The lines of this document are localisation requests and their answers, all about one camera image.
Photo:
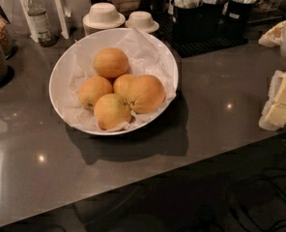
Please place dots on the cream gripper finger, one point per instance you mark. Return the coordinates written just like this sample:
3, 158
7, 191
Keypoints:
273, 37
273, 115

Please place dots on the large orange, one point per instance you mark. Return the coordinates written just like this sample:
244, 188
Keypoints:
145, 94

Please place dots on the upturned white bowl right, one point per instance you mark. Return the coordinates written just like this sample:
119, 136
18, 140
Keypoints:
142, 21

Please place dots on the middle orange in bowl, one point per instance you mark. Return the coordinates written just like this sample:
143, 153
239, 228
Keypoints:
121, 84

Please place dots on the orange in bowl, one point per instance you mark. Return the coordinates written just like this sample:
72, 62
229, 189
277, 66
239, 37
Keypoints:
111, 62
121, 84
111, 110
92, 89

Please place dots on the top orange in bowl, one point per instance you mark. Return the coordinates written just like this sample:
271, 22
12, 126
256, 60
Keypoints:
111, 62

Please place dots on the large white bowl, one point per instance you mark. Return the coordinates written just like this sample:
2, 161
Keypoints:
61, 81

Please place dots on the front orange in bowl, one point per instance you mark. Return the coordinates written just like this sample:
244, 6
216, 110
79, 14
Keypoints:
111, 110

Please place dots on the upturned white bowl stack left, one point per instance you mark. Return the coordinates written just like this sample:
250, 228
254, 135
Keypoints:
102, 16

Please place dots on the left orange in bowl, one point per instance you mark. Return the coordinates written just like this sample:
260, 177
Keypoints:
92, 89

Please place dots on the black container right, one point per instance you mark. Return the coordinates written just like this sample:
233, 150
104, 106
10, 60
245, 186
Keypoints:
236, 17

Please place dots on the black container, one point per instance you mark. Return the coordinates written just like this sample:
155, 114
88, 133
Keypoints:
236, 17
196, 24

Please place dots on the black container left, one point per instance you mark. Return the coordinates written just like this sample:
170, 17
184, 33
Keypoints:
196, 24

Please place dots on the white paper liner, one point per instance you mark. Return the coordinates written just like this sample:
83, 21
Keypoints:
146, 55

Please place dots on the glass bottle black cap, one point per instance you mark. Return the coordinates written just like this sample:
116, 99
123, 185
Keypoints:
37, 12

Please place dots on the white acrylic sign holder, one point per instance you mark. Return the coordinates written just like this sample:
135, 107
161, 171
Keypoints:
62, 17

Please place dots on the upper cereal jar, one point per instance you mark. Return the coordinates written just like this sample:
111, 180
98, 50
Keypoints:
6, 42

